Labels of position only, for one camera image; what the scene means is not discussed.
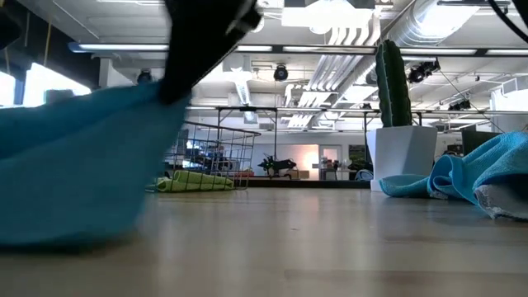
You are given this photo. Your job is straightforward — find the lime microfiber towel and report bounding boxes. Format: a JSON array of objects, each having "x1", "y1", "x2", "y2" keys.
[{"x1": 155, "y1": 170, "x2": 235, "y2": 193}]

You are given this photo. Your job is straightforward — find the blue microfiber towel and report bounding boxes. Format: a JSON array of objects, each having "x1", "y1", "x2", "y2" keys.
[
  {"x1": 378, "y1": 131, "x2": 528, "y2": 207},
  {"x1": 0, "y1": 81, "x2": 191, "y2": 248}
]

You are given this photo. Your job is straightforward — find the long ceiling light strip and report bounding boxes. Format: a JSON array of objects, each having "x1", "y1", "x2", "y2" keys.
[{"x1": 68, "y1": 40, "x2": 170, "y2": 54}]

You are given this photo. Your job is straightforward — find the green cactus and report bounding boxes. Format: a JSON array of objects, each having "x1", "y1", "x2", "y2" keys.
[{"x1": 374, "y1": 39, "x2": 413, "y2": 128}]

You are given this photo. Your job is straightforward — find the white faceted plant pot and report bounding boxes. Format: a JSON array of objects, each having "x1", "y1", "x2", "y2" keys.
[{"x1": 365, "y1": 125, "x2": 438, "y2": 192}]

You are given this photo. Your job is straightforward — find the black monitor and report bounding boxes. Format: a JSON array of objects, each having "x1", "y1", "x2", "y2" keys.
[{"x1": 460, "y1": 130, "x2": 502, "y2": 157}]

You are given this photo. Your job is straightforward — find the wire mesh basket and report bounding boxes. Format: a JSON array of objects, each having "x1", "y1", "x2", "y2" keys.
[{"x1": 164, "y1": 120, "x2": 262, "y2": 191}]

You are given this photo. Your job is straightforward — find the silver ventilation duct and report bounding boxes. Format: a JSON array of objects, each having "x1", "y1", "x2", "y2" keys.
[{"x1": 387, "y1": 0, "x2": 512, "y2": 47}]

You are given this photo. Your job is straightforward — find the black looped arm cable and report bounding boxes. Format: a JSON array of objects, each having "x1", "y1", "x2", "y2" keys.
[{"x1": 488, "y1": 0, "x2": 528, "y2": 42}]

